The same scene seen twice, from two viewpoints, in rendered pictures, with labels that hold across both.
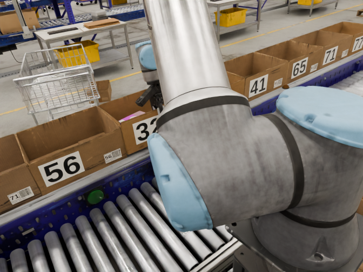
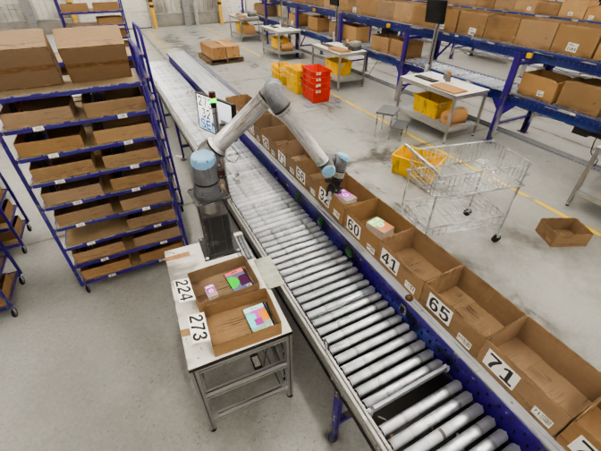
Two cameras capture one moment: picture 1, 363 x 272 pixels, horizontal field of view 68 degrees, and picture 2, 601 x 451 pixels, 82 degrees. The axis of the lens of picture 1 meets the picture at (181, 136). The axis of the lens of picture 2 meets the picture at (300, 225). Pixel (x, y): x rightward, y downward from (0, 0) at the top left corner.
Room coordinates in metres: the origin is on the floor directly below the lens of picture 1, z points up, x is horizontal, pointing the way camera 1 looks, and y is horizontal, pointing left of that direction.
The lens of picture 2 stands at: (1.13, -2.07, 2.42)
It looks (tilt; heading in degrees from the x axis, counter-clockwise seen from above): 38 degrees down; 96
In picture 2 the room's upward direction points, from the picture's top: straight up
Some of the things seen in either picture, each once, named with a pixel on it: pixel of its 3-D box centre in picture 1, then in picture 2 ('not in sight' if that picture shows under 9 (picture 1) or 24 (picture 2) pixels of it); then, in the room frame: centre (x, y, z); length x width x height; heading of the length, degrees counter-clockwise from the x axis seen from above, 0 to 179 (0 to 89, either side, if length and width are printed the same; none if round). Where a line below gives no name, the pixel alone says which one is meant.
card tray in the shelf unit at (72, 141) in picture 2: not in sight; (52, 138); (-0.91, 0.12, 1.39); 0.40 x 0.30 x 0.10; 31
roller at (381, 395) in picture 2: not in sight; (403, 383); (1.56, -1.13, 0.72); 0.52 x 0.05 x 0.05; 33
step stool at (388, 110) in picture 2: not in sight; (392, 123); (2.11, 3.79, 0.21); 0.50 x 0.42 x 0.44; 157
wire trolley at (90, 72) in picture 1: (69, 105); (454, 195); (2.40, 1.06, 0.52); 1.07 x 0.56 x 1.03; 20
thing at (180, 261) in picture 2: not in sight; (220, 288); (0.46, -0.61, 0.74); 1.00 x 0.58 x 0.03; 120
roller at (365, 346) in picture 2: not in sight; (372, 343); (1.42, -0.91, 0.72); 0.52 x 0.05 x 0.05; 33
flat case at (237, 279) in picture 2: not in sight; (239, 280); (0.58, -0.56, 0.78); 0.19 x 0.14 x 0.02; 127
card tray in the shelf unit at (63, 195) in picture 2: not in sight; (73, 184); (-0.92, 0.12, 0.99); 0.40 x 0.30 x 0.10; 31
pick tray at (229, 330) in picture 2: not in sight; (241, 319); (0.68, -0.89, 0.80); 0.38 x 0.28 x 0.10; 29
